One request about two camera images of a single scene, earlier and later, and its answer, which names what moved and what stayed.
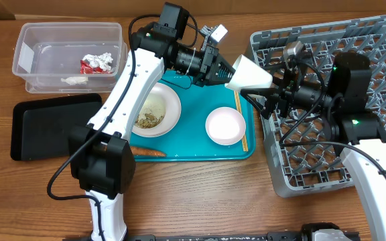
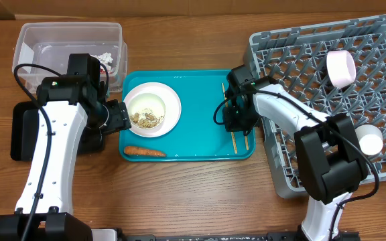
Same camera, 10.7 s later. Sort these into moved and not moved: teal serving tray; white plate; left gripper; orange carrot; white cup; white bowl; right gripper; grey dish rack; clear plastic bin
Moved: right gripper; white bowl; white cup; left gripper
Not moved: orange carrot; grey dish rack; clear plastic bin; white plate; teal serving tray
